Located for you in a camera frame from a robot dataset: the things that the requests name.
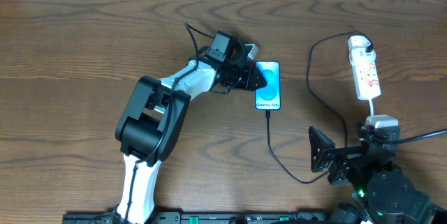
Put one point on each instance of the white USB charger adapter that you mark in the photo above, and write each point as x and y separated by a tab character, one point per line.
361	51

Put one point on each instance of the blue Galaxy smartphone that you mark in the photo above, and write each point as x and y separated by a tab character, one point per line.
269	97

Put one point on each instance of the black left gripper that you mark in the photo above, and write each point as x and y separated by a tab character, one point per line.
247	78

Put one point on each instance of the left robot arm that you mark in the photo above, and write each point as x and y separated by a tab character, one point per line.
150	125

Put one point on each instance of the white power strip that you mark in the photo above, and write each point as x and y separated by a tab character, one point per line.
366	81

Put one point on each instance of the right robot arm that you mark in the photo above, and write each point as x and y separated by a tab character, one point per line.
384	193

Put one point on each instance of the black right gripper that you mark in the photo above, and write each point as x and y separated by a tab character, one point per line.
335	158

